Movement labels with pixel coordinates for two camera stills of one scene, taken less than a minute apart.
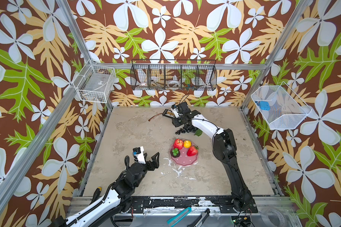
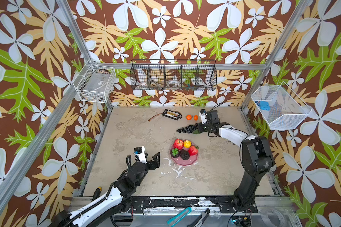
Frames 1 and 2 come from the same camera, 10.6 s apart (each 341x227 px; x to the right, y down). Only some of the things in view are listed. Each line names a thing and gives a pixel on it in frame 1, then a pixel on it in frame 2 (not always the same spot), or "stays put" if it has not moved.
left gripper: x=155 y=163 stays put
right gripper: x=174 y=122 -> x=200 y=127
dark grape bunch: x=187 y=128 stays put
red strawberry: x=192 y=151 stays put
